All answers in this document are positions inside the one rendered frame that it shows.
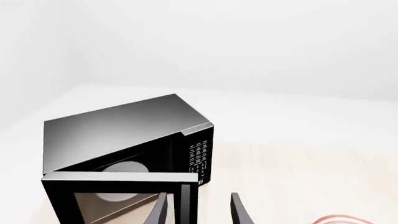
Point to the round white microwave turntable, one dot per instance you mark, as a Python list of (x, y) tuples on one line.
[(124, 167)]

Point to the black microwave oven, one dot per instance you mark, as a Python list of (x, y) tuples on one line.
[(118, 130)]

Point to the plate with red rings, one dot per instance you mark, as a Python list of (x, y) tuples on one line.
[(339, 219)]

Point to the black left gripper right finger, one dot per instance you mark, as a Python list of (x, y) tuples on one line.
[(239, 213)]

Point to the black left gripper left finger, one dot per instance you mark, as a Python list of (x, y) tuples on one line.
[(159, 211)]

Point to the black microwave door with window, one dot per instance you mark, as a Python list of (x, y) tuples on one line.
[(118, 183)]

